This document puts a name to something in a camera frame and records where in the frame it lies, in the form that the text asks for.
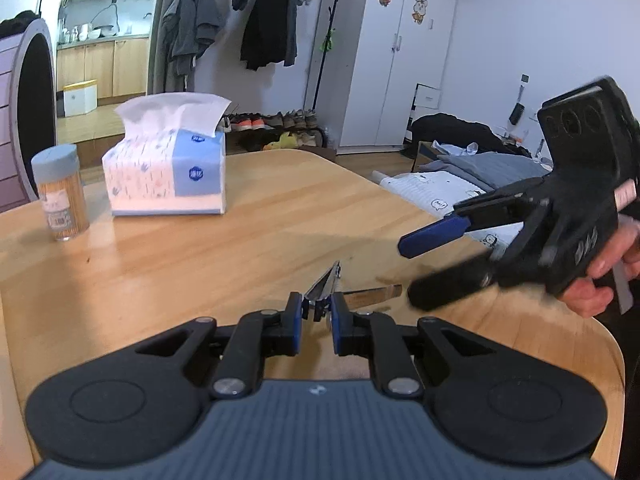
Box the wooden kitchen base cabinet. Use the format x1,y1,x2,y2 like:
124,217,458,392
56,35,151,106

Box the black hanging jacket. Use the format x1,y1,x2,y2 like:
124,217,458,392
239,0,299,72

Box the open cardboard box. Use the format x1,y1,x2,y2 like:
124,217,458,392
412,140,439,174

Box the toothpick jar with blue lid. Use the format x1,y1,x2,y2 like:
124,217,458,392
30,143,91,242

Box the white wardrobe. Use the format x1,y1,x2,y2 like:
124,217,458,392
336,0,459,157

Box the purple cat wheel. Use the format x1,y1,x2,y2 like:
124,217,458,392
0,17,57,214

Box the grey folded clothing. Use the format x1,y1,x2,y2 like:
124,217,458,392
434,151,553,197

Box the grey hanging hoodie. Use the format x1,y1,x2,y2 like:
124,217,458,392
162,0,227,92

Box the black clothing pile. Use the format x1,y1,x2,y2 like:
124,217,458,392
409,113,532,159

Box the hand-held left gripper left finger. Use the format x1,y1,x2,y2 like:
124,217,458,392
132,291,305,400

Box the white box with yellow lid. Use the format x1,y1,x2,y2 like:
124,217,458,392
63,80,97,118

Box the soft tissue pack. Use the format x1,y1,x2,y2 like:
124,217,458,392
101,92,234,217

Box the kitchen dishes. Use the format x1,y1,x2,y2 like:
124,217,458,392
57,19,132,44

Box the metal nail clipper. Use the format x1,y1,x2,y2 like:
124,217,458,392
302,259,404,334

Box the row of shoes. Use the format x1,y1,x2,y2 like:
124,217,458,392
221,109,319,134

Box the white garment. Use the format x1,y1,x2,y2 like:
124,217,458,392
432,140,482,157

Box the white printed bed sheet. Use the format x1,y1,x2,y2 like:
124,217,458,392
371,169,527,262

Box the black cloth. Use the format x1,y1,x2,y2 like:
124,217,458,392
0,10,42,39

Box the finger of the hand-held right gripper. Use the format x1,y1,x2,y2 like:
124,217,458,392
397,179,532,260
407,254,502,312

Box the yellow duck toy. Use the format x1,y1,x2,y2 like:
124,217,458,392
263,132,302,152

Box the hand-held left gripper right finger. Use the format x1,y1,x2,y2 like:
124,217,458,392
330,291,502,401

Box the long grey hanging coat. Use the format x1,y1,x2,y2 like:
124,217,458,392
146,0,201,95

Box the black garment rack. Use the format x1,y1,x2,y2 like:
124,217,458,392
220,0,349,150

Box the person's right hand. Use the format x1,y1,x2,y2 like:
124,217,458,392
557,216,640,319

